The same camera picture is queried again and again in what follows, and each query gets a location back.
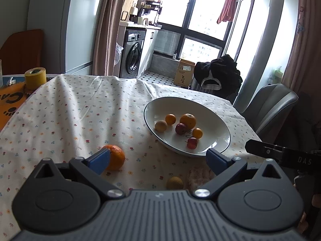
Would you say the large orange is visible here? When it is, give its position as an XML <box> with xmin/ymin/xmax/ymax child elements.
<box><xmin>103</xmin><ymin>145</ymin><xmax>125</xmax><ymax>171</ymax></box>
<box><xmin>180</xmin><ymin>113</ymin><xmax>197</xmax><ymax>130</ymax></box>

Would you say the small red apple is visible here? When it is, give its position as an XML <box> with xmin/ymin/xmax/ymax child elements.
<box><xmin>175</xmin><ymin>123</ymin><xmax>188</xmax><ymax>136</ymax></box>
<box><xmin>187</xmin><ymin>137</ymin><xmax>198</xmax><ymax>150</ymax></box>

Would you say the small orange front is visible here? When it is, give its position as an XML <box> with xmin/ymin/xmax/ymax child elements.
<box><xmin>192</xmin><ymin>128</ymin><xmax>203</xmax><ymax>139</ymax></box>

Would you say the small orange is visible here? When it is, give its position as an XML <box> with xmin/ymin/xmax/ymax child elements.
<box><xmin>165</xmin><ymin>114</ymin><xmax>176</xmax><ymax>126</ymax></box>
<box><xmin>192</xmin><ymin>128</ymin><xmax>203</xmax><ymax>139</ymax></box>

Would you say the white oval bowl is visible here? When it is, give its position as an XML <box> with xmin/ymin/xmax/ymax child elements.
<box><xmin>144</xmin><ymin>97</ymin><xmax>231</xmax><ymax>157</ymax></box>

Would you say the large orange in bowl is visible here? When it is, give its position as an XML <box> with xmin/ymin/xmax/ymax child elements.
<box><xmin>180</xmin><ymin>113</ymin><xmax>197</xmax><ymax>130</ymax></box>

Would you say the grey padded chair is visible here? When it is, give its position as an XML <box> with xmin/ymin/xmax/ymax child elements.
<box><xmin>242</xmin><ymin>84</ymin><xmax>299</xmax><ymax>143</ymax></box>

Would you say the small orange back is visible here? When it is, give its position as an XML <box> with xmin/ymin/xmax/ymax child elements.
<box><xmin>165</xmin><ymin>114</ymin><xmax>176</xmax><ymax>126</ymax></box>

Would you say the brown curtain right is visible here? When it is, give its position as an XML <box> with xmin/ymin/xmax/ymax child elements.
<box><xmin>282</xmin><ymin>0</ymin><xmax>320</xmax><ymax>94</ymax></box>

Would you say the brown curtain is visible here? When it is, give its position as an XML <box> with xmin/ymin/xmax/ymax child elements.
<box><xmin>92</xmin><ymin>0</ymin><xmax>124</xmax><ymax>76</ymax></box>
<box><xmin>282</xmin><ymin>0</ymin><xmax>320</xmax><ymax>94</ymax></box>

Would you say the black jacket on chair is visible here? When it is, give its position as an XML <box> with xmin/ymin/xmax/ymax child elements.
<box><xmin>190</xmin><ymin>54</ymin><xmax>243</xmax><ymax>103</ymax></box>

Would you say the orange cat placemat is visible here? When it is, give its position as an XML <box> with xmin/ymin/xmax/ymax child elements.
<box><xmin>0</xmin><ymin>82</ymin><xmax>34</xmax><ymax>130</ymax></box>

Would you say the cardboard box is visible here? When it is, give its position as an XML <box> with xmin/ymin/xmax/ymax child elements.
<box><xmin>174</xmin><ymin>59</ymin><xmax>195</xmax><ymax>88</ymax></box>

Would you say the yellow tape roll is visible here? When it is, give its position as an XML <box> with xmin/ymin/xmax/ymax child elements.
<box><xmin>24</xmin><ymin>67</ymin><xmax>47</xmax><ymax>90</ymax></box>

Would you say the brown curtain left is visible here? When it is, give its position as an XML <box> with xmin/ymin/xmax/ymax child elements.
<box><xmin>92</xmin><ymin>0</ymin><xmax>124</xmax><ymax>76</ymax></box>

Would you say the plastic bag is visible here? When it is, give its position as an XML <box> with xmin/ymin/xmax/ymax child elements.
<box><xmin>114</xmin><ymin>43</ymin><xmax>124</xmax><ymax>66</ymax></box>

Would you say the orange wooden chair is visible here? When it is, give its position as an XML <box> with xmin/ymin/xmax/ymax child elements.
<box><xmin>1</xmin><ymin>29</ymin><xmax>44</xmax><ymax>75</ymax></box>

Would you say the silver washing machine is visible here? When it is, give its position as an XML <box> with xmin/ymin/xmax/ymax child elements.
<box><xmin>119</xmin><ymin>29</ymin><xmax>146</xmax><ymax>78</ymax></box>

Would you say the pink hanging towel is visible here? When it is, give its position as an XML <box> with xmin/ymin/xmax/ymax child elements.
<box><xmin>216</xmin><ymin>0</ymin><xmax>237</xmax><ymax>24</ymax></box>

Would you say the white refrigerator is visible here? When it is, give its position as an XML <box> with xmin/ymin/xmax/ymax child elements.
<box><xmin>27</xmin><ymin>0</ymin><xmax>103</xmax><ymax>75</ymax></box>

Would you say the black dish rack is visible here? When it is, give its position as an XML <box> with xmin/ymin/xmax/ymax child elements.
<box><xmin>140</xmin><ymin>0</ymin><xmax>163</xmax><ymax>26</ymax></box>

